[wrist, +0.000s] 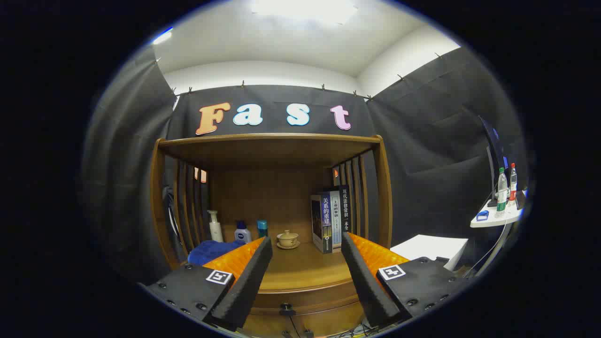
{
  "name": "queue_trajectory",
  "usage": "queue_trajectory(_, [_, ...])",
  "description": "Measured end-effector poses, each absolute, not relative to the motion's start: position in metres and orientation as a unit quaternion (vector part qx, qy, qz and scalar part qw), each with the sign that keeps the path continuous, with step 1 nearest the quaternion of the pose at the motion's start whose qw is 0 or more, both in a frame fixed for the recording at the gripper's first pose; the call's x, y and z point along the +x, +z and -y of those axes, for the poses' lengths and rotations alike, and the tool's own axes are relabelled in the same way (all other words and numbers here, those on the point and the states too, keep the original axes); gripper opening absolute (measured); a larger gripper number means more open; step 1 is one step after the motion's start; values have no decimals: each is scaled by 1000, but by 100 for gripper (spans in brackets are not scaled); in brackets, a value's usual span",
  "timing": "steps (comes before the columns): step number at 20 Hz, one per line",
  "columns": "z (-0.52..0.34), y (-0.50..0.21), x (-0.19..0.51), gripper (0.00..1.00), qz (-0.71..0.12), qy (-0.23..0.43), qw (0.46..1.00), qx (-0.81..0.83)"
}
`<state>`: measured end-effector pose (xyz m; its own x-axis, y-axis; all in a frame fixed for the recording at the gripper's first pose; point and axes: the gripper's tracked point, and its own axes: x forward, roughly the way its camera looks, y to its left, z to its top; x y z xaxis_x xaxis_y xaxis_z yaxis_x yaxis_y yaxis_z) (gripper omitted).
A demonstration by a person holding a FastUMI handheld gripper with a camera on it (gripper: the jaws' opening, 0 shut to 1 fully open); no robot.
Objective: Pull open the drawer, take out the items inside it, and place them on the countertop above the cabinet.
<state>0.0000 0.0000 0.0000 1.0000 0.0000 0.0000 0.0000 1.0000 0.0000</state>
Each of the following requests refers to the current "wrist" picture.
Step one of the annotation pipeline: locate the blue spine book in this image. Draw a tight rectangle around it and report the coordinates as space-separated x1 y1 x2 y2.
310 194 333 254

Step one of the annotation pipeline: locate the wooden drawer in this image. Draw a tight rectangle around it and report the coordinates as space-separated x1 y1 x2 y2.
242 293 371 338

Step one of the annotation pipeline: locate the wooden cabinet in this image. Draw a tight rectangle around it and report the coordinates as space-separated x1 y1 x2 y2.
149 133 394 338

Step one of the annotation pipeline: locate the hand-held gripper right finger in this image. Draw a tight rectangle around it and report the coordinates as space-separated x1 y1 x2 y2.
341 231 470 329

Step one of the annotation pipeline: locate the black spine book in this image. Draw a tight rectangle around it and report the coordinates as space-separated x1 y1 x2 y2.
336 185 352 235

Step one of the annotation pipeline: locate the pale spine book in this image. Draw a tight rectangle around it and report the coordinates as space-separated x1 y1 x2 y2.
329 190 342 253

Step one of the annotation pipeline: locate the white lotion bottle blue cap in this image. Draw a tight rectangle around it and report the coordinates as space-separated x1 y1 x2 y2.
234 221 252 244

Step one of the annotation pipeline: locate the white side table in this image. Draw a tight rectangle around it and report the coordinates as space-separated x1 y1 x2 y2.
470 200 524 277

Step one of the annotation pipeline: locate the beige lidded teacup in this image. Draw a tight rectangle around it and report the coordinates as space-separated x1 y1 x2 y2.
276 230 301 250

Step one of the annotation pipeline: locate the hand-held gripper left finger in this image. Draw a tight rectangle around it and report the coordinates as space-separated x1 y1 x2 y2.
139 236 273 331

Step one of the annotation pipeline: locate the wooden countertop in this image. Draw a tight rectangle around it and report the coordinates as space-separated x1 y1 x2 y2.
188 242 371 294

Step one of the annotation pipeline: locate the blue towel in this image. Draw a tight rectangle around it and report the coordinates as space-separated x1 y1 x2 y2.
188 240 247 266

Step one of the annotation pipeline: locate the dark monitor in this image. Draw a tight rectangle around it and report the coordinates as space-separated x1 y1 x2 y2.
478 116 510 207

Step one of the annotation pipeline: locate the white pump bottle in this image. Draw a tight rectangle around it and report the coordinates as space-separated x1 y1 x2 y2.
207 210 224 243

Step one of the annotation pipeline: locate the white drawer unit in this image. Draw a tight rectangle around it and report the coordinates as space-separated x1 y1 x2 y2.
390 234 469 272

